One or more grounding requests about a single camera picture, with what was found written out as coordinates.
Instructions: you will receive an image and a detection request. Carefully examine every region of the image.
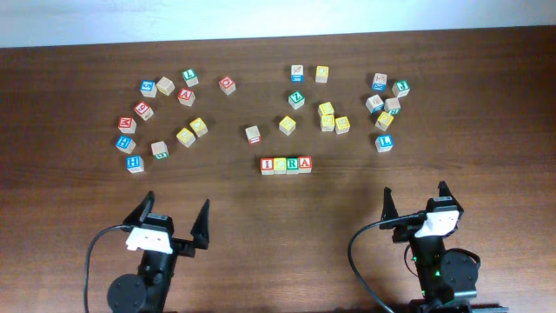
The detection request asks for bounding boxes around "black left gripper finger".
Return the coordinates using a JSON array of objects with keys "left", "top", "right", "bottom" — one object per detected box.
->
[
  {"left": 190, "top": 199, "right": 210, "bottom": 250},
  {"left": 122, "top": 190, "right": 155, "bottom": 227}
]

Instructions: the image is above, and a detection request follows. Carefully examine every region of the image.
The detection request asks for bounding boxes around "red I letter block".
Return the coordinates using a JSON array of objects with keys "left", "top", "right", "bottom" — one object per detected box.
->
[{"left": 260, "top": 157, "right": 275, "bottom": 175}]

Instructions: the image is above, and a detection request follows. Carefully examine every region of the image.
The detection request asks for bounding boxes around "red A letter block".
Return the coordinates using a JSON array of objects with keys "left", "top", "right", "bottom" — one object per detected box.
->
[{"left": 298, "top": 156, "right": 313, "bottom": 174}]

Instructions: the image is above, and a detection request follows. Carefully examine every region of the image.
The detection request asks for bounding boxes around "yellow block cluster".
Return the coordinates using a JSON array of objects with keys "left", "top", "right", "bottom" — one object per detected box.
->
[
  {"left": 375, "top": 111, "right": 394, "bottom": 131},
  {"left": 274, "top": 157, "right": 287, "bottom": 175}
]

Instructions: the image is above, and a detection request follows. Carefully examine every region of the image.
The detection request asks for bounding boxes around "green R letter block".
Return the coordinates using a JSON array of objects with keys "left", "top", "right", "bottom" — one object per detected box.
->
[{"left": 286, "top": 157, "right": 300, "bottom": 175}]

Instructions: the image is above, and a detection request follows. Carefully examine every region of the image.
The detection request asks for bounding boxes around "red side wooden block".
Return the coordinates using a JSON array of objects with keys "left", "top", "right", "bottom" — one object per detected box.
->
[{"left": 245, "top": 125, "right": 261, "bottom": 144}]

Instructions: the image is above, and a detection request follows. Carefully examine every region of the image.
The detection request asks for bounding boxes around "red C letter block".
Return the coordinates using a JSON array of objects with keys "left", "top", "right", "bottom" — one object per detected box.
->
[{"left": 218, "top": 76, "right": 236, "bottom": 96}]

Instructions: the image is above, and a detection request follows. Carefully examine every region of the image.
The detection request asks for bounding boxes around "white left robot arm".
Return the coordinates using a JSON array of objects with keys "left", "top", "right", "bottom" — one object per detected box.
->
[{"left": 107, "top": 191, "right": 210, "bottom": 313}]

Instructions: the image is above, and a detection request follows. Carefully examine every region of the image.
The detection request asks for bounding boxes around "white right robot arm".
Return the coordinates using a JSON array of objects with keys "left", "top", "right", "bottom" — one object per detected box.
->
[{"left": 389, "top": 181, "right": 509, "bottom": 313}]

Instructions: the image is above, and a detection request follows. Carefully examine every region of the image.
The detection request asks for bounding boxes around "blue H block lower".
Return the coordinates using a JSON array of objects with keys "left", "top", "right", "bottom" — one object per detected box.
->
[{"left": 126, "top": 156, "right": 144, "bottom": 174}]

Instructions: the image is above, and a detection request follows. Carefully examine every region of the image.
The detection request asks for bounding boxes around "blue h block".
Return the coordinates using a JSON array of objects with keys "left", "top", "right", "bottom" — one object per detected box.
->
[
  {"left": 116, "top": 136, "right": 136, "bottom": 154},
  {"left": 126, "top": 156, "right": 144, "bottom": 174}
]

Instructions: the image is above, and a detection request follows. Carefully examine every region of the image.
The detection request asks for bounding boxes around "blue L letter block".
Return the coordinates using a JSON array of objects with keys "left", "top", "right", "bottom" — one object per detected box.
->
[{"left": 375, "top": 134, "right": 394, "bottom": 153}]

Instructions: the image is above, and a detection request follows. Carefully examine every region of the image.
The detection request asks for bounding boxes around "green E side block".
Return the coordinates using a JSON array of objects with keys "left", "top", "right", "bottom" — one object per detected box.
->
[{"left": 151, "top": 141, "right": 169, "bottom": 160}]

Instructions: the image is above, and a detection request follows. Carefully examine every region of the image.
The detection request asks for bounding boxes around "blue H block upper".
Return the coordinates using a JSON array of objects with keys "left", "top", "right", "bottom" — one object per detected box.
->
[{"left": 116, "top": 136, "right": 136, "bottom": 154}]

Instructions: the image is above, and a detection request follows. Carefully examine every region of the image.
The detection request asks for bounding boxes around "red M letter block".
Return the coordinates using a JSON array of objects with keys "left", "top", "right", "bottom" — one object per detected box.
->
[{"left": 117, "top": 117, "right": 136, "bottom": 134}]

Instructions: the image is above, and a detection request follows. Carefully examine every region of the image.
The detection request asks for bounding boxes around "yellow block left lower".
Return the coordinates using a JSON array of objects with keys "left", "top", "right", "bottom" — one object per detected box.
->
[{"left": 176, "top": 128, "right": 195, "bottom": 148}]

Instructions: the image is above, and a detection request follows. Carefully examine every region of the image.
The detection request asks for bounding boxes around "yellow umbrella picture block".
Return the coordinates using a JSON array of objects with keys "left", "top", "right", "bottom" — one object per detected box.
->
[{"left": 334, "top": 117, "right": 351, "bottom": 135}]

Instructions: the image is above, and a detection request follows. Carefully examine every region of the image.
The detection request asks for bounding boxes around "green R side block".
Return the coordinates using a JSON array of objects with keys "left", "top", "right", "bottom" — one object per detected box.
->
[{"left": 384, "top": 97, "right": 400, "bottom": 116}]

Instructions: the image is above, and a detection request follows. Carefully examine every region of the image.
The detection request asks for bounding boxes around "red 6 number block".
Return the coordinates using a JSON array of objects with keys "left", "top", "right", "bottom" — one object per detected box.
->
[{"left": 134, "top": 101, "right": 154, "bottom": 121}]

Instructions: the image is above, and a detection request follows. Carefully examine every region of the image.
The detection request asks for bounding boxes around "yellow block left middle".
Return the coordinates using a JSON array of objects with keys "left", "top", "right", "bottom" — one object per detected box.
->
[{"left": 189, "top": 117, "right": 208, "bottom": 137}]

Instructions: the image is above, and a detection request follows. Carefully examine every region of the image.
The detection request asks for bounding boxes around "yellow block lower middle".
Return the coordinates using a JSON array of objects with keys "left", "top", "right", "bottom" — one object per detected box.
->
[{"left": 321, "top": 115, "right": 335, "bottom": 132}]

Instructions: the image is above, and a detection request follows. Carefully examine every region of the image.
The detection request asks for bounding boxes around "blue side wooden block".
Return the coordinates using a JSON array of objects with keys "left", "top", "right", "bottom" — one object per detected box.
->
[{"left": 366, "top": 95, "right": 384, "bottom": 114}]

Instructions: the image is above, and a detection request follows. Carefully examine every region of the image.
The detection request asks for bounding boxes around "green J letter block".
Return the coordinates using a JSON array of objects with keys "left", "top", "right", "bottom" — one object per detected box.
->
[{"left": 392, "top": 80, "right": 410, "bottom": 97}]

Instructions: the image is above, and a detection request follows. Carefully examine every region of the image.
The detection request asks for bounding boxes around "yellow block upper middle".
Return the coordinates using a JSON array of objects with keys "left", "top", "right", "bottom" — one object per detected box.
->
[{"left": 318, "top": 102, "right": 334, "bottom": 117}]

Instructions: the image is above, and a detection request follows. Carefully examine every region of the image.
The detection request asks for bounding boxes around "blue X wooden block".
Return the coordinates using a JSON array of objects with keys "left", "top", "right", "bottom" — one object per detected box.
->
[{"left": 371, "top": 73, "right": 387, "bottom": 91}]

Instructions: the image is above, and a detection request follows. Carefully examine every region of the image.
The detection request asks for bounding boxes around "blue G letter block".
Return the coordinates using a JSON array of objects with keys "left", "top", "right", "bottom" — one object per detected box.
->
[{"left": 140, "top": 80, "right": 157, "bottom": 98}]

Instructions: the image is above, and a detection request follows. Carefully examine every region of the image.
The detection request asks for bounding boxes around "red A block left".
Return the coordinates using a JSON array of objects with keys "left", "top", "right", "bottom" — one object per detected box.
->
[{"left": 177, "top": 88, "right": 195, "bottom": 107}]

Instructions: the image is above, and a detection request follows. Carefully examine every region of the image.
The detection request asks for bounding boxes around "yellow block near R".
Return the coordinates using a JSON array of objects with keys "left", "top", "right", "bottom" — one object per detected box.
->
[{"left": 279, "top": 116, "right": 296, "bottom": 136}]

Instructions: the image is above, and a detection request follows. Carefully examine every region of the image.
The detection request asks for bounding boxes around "plain wooden block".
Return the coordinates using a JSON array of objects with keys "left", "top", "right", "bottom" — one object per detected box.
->
[{"left": 156, "top": 77, "right": 175, "bottom": 97}]

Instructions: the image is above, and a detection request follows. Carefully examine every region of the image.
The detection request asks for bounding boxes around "green Z letter block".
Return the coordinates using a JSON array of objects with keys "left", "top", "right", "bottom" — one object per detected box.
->
[{"left": 288, "top": 90, "right": 305, "bottom": 110}]

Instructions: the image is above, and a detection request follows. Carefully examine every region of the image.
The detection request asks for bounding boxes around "green L letter block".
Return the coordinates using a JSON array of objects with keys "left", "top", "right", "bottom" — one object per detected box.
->
[{"left": 182, "top": 69, "right": 199, "bottom": 87}]

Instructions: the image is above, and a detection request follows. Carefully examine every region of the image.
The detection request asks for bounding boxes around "yellow top back block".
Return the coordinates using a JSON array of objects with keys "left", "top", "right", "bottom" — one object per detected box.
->
[{"left": 315, "top": 65, "right": 329, "bottom": 83}]

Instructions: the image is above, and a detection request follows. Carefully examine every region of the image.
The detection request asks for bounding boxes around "blue side top block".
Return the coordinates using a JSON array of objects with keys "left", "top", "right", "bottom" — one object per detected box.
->
[{"left": 290, "top": 64, "right": 304, "bottom": 83}]

